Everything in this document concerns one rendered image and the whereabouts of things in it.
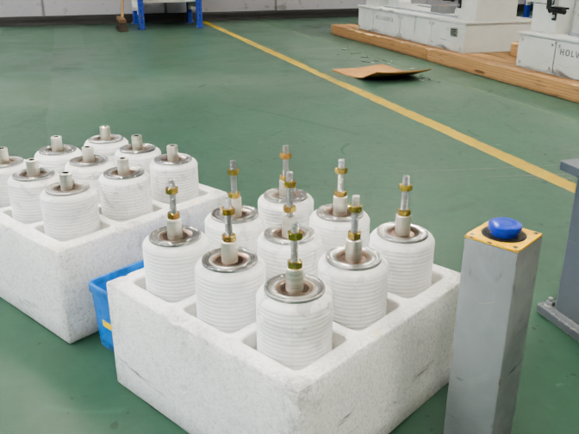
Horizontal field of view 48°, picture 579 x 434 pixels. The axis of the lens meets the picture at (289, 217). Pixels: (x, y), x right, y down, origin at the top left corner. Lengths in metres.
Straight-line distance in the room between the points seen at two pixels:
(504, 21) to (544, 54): 0.79
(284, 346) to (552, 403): 0.48
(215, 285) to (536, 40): 3.03
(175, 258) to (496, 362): 0.45
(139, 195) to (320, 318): 0.56
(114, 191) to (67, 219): 0.11
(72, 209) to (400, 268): 0.57
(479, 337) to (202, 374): 0.36
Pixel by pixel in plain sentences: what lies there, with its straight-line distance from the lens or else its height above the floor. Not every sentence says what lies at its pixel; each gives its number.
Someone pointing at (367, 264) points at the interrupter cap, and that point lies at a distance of 0.87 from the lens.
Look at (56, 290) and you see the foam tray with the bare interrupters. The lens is 1.19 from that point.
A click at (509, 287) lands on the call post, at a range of 0.82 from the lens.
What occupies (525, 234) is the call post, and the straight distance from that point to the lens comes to 0.85.
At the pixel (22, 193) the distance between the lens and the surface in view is 1.28.
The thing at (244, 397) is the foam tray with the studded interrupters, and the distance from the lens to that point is 0.83.
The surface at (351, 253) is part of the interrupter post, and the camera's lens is 0.87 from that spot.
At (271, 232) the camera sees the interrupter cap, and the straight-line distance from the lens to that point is 0.95.
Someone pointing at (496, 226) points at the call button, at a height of 0.33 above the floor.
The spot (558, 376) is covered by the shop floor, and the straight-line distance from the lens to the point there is 1.17.
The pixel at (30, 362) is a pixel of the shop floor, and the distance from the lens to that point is 1.20.
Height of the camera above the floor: 0.63
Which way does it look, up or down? 22 degrees down
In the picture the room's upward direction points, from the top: straight up
